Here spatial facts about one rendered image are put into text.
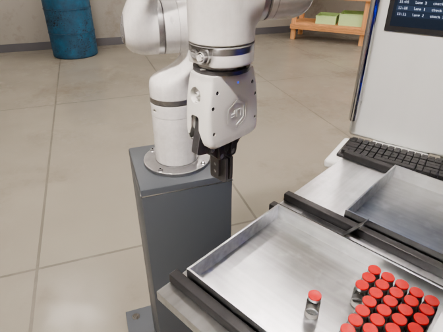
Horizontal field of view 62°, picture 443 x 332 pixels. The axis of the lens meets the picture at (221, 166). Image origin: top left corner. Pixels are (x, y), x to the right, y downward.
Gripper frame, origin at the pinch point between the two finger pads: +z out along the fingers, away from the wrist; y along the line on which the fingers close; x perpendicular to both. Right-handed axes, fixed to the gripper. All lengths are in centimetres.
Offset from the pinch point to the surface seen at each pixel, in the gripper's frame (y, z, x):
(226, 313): -7.1, 20.2, -7.9
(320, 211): 25.9, 20.3, -4.8
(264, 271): 5.3, 22.0, -5.8
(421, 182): 53, 21, -16
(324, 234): 19.4, 20.0, -9.3
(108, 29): 295, 87, 538
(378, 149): 77, 28, 3
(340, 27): 562, 86, 268
